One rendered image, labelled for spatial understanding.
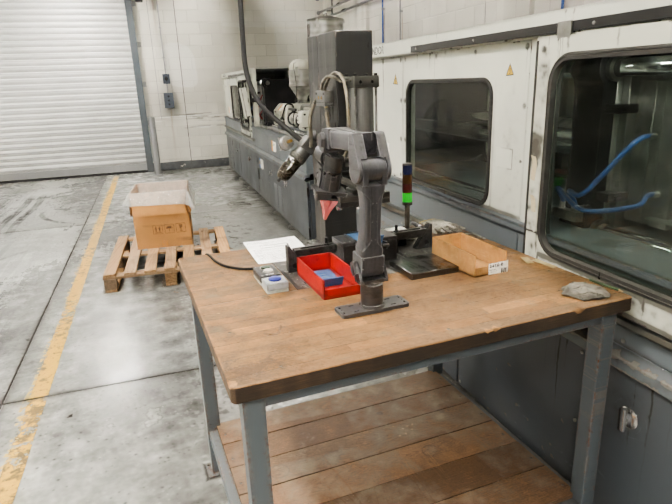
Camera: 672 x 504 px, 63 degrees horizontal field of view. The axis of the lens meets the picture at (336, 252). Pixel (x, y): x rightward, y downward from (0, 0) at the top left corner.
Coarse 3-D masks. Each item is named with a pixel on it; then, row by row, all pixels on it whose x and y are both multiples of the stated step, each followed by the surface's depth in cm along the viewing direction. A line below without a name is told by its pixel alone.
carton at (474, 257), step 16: (432, 240) 191; (448, 240) 193; (464, 240) 193; (480, 240) 184; (448, 256) 182; (464, 256) 173; (480, 256) 185; (496, 256) 177; (464, 272) 175; (480, 272) 171; (496, 272) 173
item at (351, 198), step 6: (342, 174) 201; (348, 174) 201; (342, 180) 189; (348, 180) 184; (348, 186) 185; (354, 186) 180; (348, 192) 183; (354, 192) 180; (384, 192) 182; (342, 198) 177; (348, 198) 177; (354, 198) 178; (384, 198) 182; (342, 204) 177; (348, 204) 178; (354, 204) 179
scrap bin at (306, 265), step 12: (300, 264) 174; (312, 264) 179; (324, 264) 181; (336, 264) 176; (300, 276) 176; (312, 276) 164; (348, 276) 168; (312, 288) 165; (324, 288) 156; (336, 288) 157; (348, 288) 159
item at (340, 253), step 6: (384, 240) 187; (390, 240) 187; (396, 240) 188; (342, 246) 182; (348, 246) 182; (354, 246) 183; (390, 246) 188; (396, 246) 189; (336, 252) 188; (342, 252) 182; (348, 252) 183; (384, 252) 188; (390, 252) 189; (396, 252) 190; (342, 258) 183; (348, 258) 183; (390, 258) 189; (396, 258) 190; (348, 264) 184
